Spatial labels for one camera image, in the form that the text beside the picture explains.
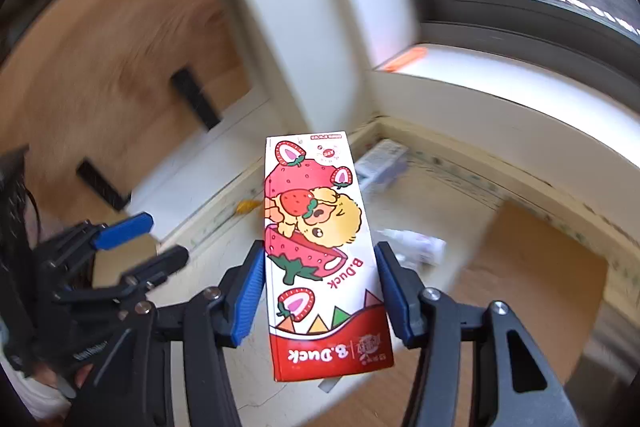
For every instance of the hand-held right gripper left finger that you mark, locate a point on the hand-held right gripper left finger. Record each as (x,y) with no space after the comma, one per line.
(247,297)

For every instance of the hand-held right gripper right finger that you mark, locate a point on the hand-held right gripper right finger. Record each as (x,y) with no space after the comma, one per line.
(395,297)

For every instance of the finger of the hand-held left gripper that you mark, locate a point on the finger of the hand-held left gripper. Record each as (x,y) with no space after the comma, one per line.
(125,229)
(160,262)

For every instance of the strawberry print carton box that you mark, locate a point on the strawberry print carton box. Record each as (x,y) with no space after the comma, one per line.
(315,217)

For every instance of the person's left hand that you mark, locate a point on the person's left hand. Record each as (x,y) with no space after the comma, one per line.
(83,377)

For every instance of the crumpled white paper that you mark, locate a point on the crumpled white paper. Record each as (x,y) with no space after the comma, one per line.
(415,244)

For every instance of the small yellow scrap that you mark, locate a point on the small yellow scrap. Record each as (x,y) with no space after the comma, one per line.
(246,206)

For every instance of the brown cardboard sheet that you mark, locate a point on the brown cardboard sheet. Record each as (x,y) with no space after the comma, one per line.
(525,287)

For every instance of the small white box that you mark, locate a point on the small white box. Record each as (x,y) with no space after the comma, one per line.
(382,159)

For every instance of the wooden cutting board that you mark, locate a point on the wooden cutting board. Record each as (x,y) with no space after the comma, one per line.
(100,57)

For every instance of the orange sticker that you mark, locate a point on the orange sticker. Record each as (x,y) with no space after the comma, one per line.
(406,59)

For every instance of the black board bracket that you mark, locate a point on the black board bracket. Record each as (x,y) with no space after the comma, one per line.
(102,184)
(195,99)

